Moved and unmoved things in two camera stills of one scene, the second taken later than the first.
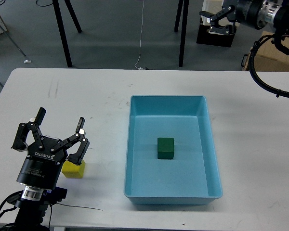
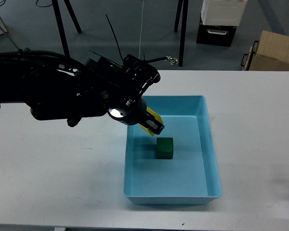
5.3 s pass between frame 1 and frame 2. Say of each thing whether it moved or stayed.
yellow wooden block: moved
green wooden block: stayed
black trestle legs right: stayed
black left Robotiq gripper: moved
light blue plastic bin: stayed
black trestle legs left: stayed
